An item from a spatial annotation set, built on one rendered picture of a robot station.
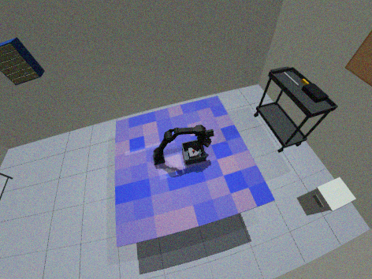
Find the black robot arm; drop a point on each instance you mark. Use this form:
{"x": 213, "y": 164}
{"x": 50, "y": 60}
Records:
{"x": 198, "y": 130}

